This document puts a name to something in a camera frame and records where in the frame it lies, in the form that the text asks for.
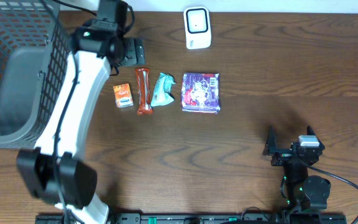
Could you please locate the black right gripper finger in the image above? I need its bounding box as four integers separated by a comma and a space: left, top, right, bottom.
262, 126, 277, 156
306, 126, 325, 151

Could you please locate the orange red snack bar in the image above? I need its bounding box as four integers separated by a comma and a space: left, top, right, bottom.
135, 68, 153, 115

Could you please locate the small orange box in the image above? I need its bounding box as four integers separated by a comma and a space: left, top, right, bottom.
113, 83, 134, 108

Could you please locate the teal snack wrapper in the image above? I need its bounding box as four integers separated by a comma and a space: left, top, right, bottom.
151, 72, 175, 107

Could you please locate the purple snack packet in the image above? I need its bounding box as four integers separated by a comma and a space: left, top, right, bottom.
181, 73, 221, 114

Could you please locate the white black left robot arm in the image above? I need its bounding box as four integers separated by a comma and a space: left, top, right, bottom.
16, 1, 145, 223

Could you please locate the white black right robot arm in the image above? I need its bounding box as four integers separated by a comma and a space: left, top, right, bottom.
263, 126, 331, 223

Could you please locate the grey plastic mesh basket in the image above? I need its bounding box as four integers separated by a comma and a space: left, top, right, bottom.
0, 0, 70, 149

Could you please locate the black right camera cable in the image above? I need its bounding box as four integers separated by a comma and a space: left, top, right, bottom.
293, 146, 358, 224

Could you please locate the black camera cable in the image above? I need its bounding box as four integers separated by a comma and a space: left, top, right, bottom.
293, 146, 358, 224
40, 0, 99, 224

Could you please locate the black left camera cable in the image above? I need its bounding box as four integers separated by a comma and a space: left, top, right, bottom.
40, 0, 99, 224

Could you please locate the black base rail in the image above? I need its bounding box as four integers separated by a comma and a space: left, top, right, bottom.
35, 212, 348, 224

